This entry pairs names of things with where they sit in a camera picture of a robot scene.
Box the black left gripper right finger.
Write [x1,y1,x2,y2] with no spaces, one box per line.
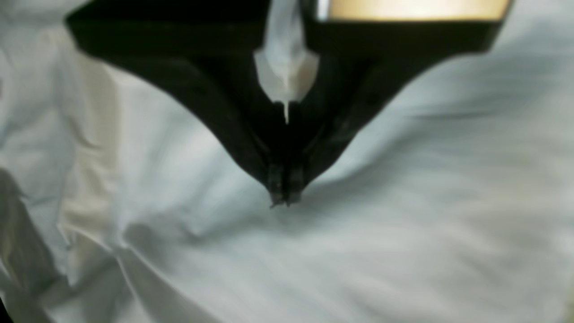
[287,0,513,205]

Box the white t-shirt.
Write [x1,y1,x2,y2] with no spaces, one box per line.
[1,0,573,323]

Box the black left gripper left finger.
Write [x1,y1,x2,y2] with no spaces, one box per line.
[65,0,287,205]

